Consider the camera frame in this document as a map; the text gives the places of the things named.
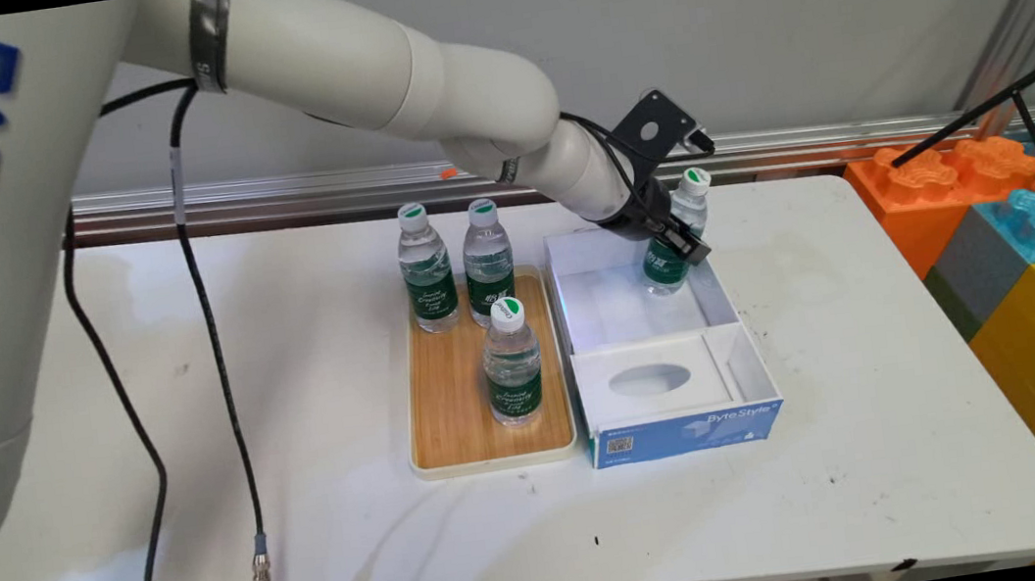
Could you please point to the orange foam building block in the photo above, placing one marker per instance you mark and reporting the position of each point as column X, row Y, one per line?
column 903, row 213

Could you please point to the aluminium wall rail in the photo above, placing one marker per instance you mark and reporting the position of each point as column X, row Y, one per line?
column 318, row 196

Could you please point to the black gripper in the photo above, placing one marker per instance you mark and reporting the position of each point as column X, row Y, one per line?
column 644, row 211

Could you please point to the bamboo tray with cream rim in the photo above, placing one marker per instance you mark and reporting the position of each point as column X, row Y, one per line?
column 453, row 407

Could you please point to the white and blue cardboard box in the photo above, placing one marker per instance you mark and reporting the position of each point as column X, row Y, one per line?
column 683, row 433

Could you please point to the green label water bottle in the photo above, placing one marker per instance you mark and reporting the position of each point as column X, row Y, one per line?
column 513, row 370
column 487, row 255
column 430, row 291
column 664, row 274

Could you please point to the black tripod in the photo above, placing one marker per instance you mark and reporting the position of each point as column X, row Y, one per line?
column 952, row 127

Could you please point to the grey foam building block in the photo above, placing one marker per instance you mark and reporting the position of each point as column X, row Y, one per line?
column 980, row 273

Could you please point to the black table edge clip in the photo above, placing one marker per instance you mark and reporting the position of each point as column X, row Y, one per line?
column 904, row 565

